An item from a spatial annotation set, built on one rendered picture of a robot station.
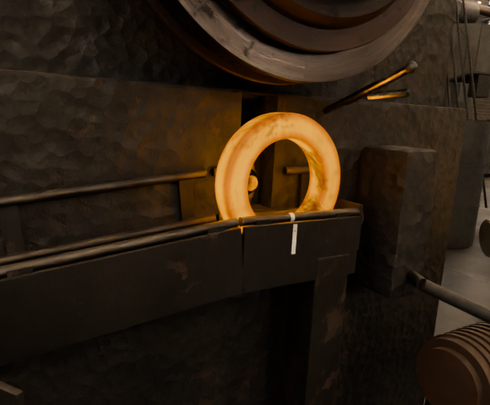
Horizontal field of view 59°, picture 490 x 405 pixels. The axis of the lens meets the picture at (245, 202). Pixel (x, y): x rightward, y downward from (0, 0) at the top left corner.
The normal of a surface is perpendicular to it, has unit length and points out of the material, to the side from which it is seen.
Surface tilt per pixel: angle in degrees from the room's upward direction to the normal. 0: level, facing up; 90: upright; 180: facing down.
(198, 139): 90
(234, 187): 90
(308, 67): 90
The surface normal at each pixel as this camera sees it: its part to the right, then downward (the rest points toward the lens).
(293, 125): 0.50, 0.19
